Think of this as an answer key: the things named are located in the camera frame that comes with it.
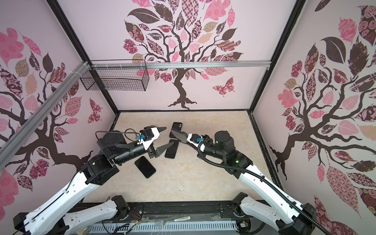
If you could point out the aluminium rail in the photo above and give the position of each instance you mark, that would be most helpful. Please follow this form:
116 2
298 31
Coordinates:
181 65
10 148

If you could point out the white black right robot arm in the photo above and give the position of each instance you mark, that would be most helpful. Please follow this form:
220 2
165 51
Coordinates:
280 211

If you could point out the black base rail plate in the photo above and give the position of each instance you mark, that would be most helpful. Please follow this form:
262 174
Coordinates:
164 212

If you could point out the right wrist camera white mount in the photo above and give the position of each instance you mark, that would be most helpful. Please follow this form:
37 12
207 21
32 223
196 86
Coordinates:
195 139

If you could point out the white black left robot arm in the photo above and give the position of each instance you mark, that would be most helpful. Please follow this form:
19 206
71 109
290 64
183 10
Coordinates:
54 216

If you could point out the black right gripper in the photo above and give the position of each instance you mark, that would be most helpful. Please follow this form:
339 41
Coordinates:
209 139

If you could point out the aluminium rail left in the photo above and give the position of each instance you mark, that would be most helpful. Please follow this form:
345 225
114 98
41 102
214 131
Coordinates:
10 148

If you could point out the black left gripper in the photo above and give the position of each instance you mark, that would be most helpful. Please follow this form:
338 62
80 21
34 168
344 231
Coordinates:
158 151

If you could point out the blue edged black smartphone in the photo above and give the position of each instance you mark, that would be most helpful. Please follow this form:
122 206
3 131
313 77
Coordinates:
172 149

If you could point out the aluminium rail back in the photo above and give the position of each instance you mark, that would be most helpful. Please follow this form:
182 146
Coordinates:
181 65

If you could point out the black wire basket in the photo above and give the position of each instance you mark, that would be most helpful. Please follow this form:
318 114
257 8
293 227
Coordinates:
116 75

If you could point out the white slotted cable duct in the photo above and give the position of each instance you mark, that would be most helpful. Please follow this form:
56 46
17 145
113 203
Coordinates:
170 227

